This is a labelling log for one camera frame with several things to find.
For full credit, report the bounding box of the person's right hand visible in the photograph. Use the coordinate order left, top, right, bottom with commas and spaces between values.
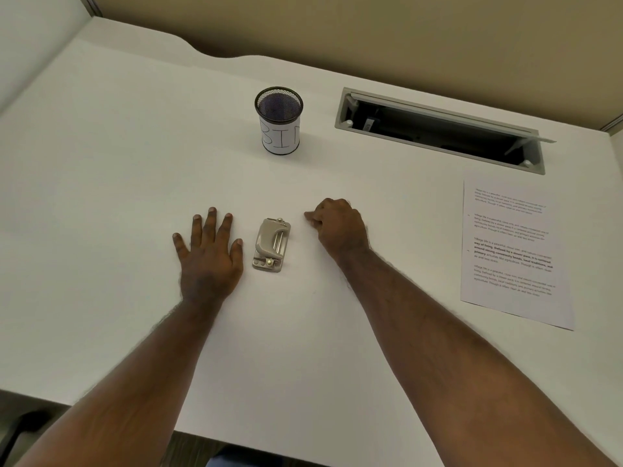
304, 198, 371, 262

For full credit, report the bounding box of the person's left hand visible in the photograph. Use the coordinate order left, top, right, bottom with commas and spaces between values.
172, 207, 244, 304

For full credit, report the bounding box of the person's right forearm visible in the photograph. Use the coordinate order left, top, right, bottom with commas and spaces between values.
335, 247, 623, 467

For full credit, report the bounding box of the person's left forearm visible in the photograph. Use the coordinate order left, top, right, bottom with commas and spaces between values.
14, 295, 229, 467

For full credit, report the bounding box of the beige hole punch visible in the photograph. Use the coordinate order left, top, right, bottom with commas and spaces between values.
251, 217, 292, 274

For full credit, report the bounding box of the black mesh cup white label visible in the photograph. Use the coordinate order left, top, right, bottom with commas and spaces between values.
254, 87, 304, 156

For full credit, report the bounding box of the printed white paper sheet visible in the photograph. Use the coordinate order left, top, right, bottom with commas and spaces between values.
460, 179, 575, 331

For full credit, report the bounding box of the person's blue clothing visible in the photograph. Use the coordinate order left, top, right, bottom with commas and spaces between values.
206, 446, 275, 467

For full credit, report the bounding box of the black chair part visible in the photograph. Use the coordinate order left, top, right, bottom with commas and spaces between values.
0, 408, 54, 467

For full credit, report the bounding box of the grey desk cable box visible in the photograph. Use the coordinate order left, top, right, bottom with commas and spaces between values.
334, 87, 557, 176

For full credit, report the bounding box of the grey cable box lid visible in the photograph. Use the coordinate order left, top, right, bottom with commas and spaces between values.
349, 91, 557, 144

